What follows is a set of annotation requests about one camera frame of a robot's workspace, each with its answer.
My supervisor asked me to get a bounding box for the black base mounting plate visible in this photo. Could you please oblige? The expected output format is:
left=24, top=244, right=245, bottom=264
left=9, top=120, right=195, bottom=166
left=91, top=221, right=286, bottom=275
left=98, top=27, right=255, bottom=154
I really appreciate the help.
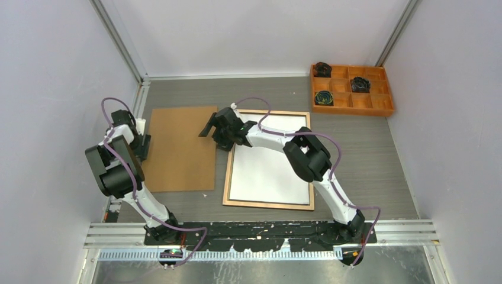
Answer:
left=143, top=221, right=377, bottom=252

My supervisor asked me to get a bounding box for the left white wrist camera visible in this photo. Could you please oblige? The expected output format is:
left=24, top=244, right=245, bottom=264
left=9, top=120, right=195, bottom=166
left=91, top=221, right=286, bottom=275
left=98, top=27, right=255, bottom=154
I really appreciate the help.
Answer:
left=135, top=118, right=146, bottom=135

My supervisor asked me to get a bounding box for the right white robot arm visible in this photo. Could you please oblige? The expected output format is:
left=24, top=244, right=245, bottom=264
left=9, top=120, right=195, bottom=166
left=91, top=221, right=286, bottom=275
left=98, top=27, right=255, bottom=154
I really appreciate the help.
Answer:
left=199, top=106, right=365, bottom=243

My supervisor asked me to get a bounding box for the black tape roll middle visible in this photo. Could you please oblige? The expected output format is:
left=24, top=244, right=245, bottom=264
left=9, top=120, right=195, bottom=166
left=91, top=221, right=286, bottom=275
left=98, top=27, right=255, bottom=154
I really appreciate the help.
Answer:
left=350, top=76, right=371, bottom=93

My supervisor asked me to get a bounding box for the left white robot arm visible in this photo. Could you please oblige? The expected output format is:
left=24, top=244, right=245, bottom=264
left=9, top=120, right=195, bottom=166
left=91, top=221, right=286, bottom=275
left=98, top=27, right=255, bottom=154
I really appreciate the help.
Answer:
left=85, top=109, right=182, bottom=245

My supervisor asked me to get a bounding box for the aluminium front rail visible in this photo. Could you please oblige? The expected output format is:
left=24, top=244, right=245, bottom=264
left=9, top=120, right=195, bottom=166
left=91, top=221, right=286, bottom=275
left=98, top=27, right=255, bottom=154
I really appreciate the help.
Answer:
left=84, top=220, right=440, bottom=264

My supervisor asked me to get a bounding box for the orange compartment tray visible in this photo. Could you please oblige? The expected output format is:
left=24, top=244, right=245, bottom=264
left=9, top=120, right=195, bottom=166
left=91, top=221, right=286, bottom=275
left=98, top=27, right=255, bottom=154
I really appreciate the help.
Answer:
left=310, top=64, right=395, bottom=117

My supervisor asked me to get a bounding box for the landscape photo print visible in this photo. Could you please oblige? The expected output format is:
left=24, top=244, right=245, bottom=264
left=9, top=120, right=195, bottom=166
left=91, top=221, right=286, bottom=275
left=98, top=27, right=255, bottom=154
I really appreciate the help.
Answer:
left=229, top=112, right=311, bottom=206

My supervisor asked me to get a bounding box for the brown backing board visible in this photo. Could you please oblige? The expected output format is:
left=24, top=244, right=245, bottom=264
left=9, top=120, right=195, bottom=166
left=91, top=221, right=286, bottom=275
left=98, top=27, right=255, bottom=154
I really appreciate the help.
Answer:
left=142, top=106, right=217, bottom=193

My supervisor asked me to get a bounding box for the black green tape roll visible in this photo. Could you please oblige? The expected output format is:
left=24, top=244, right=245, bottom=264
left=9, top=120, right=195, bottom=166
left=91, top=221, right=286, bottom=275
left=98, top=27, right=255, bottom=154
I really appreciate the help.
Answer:
left=314, top=90, right=334, bottom=107

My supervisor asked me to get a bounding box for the black tape roll back left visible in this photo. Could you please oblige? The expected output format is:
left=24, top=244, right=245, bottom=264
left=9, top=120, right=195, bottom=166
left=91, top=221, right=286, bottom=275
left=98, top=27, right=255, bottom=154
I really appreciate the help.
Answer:
left=313, top=62, right=332, bottom=78

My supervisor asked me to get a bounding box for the wooden picture frame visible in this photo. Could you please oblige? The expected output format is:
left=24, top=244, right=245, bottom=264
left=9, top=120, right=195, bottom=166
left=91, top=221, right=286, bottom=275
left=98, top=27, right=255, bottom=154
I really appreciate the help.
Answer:
left=222, top=109, right=316, bottom=212

